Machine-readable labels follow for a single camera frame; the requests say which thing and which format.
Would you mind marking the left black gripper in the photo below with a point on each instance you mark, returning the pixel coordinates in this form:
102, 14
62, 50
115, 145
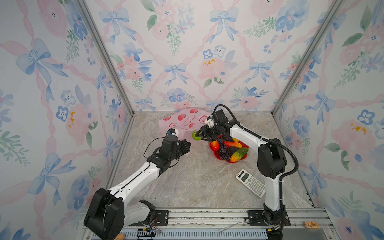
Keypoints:
182, 144

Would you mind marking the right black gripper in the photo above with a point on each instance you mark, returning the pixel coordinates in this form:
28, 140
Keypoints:
204, 133

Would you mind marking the green kiwi half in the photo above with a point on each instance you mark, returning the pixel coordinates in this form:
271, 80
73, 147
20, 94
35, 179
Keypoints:
195, 136

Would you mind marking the pink plastic bag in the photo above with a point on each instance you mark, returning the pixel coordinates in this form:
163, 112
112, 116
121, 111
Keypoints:
185, 121

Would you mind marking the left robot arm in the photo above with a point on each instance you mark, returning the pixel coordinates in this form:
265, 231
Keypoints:
110, 210

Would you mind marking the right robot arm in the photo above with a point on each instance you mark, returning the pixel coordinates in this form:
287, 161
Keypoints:
271, 160

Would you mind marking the red flower-shaped plate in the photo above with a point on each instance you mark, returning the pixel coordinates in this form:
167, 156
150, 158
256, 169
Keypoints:
232, 149

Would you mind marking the orange red chili pepper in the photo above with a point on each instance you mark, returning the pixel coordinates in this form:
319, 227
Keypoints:
229, 144

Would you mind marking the dark purple grape bunch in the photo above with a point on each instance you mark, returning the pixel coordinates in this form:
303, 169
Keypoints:
224, 153

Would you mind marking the green yellow cucumber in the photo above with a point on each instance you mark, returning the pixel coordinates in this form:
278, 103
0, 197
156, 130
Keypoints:
239, 155

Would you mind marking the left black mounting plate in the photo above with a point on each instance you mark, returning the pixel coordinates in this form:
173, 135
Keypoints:
160, 218

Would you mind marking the black mounting plate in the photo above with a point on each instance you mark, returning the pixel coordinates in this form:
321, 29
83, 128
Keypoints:
261, 218
160, 218

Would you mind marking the white scientific calculator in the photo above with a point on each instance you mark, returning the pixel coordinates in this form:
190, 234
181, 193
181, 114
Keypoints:
251, 183

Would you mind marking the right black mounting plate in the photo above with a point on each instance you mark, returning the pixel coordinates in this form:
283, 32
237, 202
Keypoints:
261, 218

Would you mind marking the small wooden block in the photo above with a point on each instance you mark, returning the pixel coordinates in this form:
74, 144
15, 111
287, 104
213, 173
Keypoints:
311, 225

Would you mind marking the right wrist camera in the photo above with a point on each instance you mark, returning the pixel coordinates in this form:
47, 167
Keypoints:
210, 122

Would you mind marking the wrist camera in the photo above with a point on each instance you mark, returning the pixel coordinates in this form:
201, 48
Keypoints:
210, 122
173, 132

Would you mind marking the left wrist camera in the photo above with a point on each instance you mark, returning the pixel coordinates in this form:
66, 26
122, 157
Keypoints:
173, 132

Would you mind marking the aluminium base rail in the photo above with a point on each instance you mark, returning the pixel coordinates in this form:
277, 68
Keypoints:
227, 224

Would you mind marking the orange object at rail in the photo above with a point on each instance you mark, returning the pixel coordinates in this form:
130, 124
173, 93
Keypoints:
120, 237

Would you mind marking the left corner aluminium post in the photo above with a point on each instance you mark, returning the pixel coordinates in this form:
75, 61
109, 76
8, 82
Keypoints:
95, 34

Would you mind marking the corner aluminium post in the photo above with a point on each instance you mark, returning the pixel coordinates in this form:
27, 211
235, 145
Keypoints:
95, 34
320, 33

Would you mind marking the right corner aluminium post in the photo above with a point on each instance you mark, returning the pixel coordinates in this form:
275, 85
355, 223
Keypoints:
320, 33

